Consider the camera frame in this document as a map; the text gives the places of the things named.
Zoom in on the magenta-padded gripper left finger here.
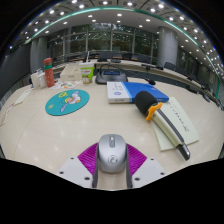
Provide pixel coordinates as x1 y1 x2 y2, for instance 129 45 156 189
57 142 100 189

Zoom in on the blue and white book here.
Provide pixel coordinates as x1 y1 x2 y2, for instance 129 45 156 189
106 81 170 104

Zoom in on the silver computer mouse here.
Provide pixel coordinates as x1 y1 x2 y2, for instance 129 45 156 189
97 133 128 174

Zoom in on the white paper leaflet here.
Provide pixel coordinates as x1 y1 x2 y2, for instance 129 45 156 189
13 87 34 106

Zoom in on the pale green booklet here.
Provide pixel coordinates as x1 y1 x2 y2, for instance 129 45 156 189
151 96 200 152

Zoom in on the handheld microphone with foam head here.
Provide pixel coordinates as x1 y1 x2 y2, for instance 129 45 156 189
134 90 192 162

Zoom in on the white lidded paper cup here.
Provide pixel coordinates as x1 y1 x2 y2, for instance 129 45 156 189
38 70 48 88

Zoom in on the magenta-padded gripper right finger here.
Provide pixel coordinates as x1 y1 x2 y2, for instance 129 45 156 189
125 143 167 189

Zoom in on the printed paper cup with straw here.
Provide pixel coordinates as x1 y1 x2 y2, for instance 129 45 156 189
79 51 96 85

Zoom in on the red and white leaflet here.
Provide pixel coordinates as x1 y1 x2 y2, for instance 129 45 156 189
0 102 16 127

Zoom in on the long curved conference desk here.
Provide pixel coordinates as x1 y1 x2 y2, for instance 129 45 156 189
53 58 214 98

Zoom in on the cream desk organizer box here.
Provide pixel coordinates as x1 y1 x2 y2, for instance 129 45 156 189
59 63 83 82

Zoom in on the colourful sticker sheet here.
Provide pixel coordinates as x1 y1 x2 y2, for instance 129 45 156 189
50 79 82 90

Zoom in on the group of ceiling lights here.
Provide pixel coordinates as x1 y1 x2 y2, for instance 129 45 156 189
6 0 224 78

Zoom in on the group of dark office chairs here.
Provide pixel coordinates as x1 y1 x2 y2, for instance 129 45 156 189
79 49 218 101

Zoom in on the red bottle with green band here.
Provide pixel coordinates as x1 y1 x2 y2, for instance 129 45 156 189
43 57 56 88

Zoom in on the round teal printed mouse pad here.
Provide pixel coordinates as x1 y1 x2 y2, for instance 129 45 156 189
44 88 91 117

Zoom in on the black gooseneck conference microphone unit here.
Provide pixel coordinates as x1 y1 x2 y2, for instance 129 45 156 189
95 63 157 86

